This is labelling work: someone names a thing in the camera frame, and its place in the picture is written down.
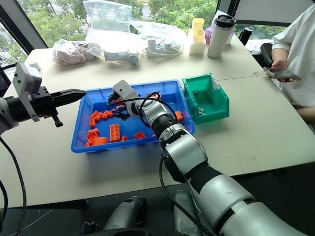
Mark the blue plastic bin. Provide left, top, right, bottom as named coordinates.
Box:
left=70, top=79, right=196, bottom=154

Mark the person's bare hand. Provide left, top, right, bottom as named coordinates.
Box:
left=270, top=58, right=295, bottom=83

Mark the black office chair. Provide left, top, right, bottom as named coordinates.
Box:
left=260, top=43, right=284, bottom=89

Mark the green plastic bin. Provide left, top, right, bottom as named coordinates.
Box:
left=182, top=72, right=230, bottom=125

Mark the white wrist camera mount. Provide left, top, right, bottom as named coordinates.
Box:
left=112, top=79, right=139, bottom=102
left=12, top=62, right=43, bottom=122

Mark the black bottle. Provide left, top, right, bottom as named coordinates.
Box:
left=238, top=26, right=254, bottom=46

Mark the small black block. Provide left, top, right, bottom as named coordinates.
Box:
left=82, top=220, right=99, bottom=235

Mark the smartphone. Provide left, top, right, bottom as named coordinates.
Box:
left=262, top=66, right=302, bottom=81

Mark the white tumbler with black lid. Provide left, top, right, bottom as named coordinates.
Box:
left=207, top=14, right=237, bottom=59

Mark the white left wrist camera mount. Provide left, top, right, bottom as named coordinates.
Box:
left=12, top=62, right=43, bottom=122

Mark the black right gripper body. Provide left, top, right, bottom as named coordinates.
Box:
left=112, top=91, right=132, bottom=114

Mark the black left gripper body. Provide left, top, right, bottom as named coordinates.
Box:
left=31, top=86, right=63, bottom=128

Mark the purple plastic object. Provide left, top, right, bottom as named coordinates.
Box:
left=204, top=26, right=214, bottom=45

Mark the round orange toy disc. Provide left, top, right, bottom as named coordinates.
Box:
left=93, top=136, right=109, bottom=148

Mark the large clear plastic bag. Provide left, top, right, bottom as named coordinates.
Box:
left=82, top=0, right=188, bottom=50

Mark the bagged white grey cylinder device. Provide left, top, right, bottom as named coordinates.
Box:
left=102, top=48, right=141, bottom=66

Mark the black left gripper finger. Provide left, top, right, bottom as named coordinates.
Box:
left=51, top=94, right=86, bottom=108
left=50, top=88, right=87, bottom=101

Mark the person in white shirt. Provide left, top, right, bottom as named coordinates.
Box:
left=271, top=3, right=315, bottom=135

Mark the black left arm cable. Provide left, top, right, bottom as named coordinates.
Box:
left=0, top=136, right=28, bottom=236

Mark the large orange toy brick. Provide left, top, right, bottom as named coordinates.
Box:
left=109, top=123, right=122, bottom=143

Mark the silver dark rounded robot leg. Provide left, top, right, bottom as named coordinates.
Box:
left=173, top=189, right=206, bottom=236
left=102, top=196, right=148, bottom=232

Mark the bagged white charger with cable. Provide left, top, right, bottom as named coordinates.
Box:
left=141, top=34, right=185, bottom=59

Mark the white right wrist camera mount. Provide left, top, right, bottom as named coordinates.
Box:
left=112, top=79, right=139, bottom=102

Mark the yellow plastic cup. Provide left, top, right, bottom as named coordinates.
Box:
left=191, top=17, right=206, bottom=44

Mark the clear bag with pink cloth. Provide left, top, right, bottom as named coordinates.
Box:
left=51, top=39, right=103, bottom=66

